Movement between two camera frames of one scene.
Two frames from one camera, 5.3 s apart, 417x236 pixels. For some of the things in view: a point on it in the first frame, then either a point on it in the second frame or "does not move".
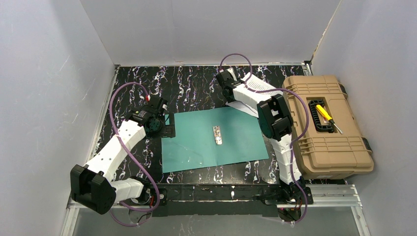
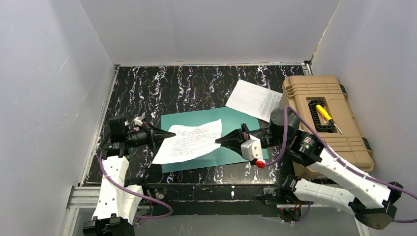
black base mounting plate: x=249 y=200 does not move
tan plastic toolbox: x=332 y=145 does not move
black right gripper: x=224 y=82 -> x=243 y=137
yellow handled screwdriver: x=327 y=116 does not move
